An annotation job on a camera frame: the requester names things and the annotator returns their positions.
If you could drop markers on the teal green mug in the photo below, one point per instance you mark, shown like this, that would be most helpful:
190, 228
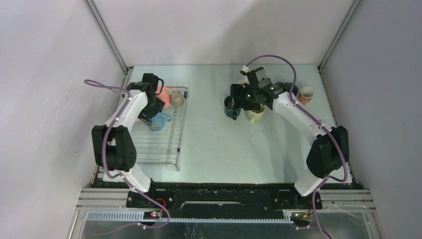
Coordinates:
231, 114

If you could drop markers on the wire dish rack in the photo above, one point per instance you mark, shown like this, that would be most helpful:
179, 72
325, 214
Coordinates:
163, 147

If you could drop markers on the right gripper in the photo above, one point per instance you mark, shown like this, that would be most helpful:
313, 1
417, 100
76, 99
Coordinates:
238, 90

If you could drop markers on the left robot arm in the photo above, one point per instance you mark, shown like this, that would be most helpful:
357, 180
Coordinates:
114, 148

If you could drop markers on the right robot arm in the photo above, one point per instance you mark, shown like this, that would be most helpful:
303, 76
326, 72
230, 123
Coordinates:
329, 150

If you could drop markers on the salmon printed mug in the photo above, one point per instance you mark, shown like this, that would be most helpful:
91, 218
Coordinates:
305, 95

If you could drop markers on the blue mug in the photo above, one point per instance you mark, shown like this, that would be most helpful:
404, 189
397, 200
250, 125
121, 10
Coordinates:
159, 121

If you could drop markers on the light green mug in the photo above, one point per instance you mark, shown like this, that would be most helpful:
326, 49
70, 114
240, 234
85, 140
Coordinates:
256, 115

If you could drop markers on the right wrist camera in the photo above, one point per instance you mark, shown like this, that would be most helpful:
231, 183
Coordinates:
255, 79

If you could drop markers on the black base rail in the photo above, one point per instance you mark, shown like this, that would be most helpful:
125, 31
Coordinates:
223, 201

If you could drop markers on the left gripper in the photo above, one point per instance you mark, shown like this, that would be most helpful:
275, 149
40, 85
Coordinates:
158, 107

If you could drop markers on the cream mug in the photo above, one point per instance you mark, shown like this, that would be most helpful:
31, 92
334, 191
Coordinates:
241, 81

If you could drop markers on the dark green mug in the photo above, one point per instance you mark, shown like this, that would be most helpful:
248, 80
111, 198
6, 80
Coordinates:
287, 86

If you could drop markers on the aluminium frame rail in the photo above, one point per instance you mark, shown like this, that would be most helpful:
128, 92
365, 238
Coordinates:
345, 214

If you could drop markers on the beige small mug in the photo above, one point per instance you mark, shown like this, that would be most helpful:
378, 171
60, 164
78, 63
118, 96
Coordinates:
177, 99

